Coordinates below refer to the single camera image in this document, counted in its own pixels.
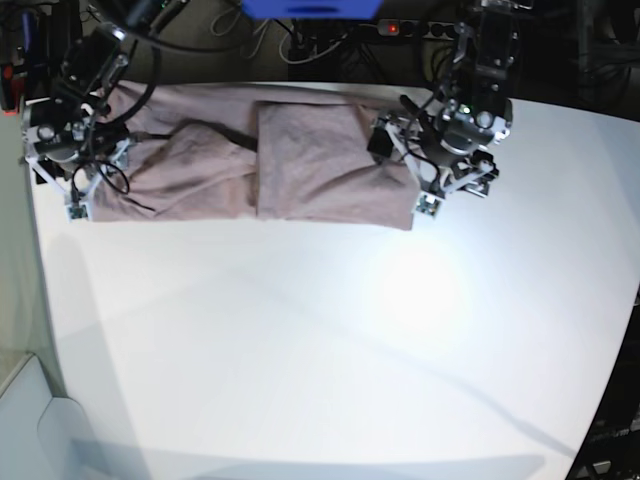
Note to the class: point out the red black clamp tool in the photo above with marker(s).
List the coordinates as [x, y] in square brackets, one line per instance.
[12, 88]

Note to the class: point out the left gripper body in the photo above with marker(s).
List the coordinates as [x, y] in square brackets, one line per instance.
[446, 153]

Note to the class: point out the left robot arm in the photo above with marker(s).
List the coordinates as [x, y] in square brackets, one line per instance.
[476, 69]

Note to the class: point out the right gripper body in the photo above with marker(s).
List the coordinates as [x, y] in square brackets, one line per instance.
[76, 156]

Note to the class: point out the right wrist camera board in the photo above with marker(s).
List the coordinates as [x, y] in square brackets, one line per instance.
[80, 210]

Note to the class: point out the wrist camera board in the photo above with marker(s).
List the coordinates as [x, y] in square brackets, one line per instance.
[80, 210]
[428, 205]

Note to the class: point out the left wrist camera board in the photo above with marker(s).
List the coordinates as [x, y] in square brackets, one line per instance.
[428, 205]

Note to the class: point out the power strip with red switch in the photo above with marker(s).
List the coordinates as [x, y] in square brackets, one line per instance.
[405, 29]

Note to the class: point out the mauve t-shirt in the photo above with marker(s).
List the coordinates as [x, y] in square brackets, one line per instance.
[271, 153]

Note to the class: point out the blue box overhead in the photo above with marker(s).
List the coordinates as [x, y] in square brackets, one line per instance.
[312, 9]

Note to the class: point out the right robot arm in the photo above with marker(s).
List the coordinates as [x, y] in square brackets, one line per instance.
[94, 65]

